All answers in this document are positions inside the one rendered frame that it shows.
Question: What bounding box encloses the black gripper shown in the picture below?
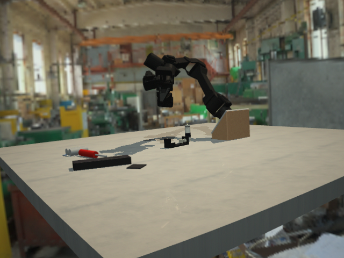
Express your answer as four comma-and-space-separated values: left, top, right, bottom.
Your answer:
155, 66, 175, 108

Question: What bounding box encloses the black rectangular bar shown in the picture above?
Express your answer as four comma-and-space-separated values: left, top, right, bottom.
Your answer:
72, 155, 131, 170

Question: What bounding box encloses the red-handled screwdriver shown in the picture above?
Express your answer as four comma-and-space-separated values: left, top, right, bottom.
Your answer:
78, 149, 107, 158

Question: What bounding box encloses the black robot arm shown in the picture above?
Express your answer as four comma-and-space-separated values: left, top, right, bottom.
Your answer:
142, 53, 232, 119

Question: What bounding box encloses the pale green and black battery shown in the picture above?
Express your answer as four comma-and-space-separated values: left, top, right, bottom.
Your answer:
185, 124, 191, 141

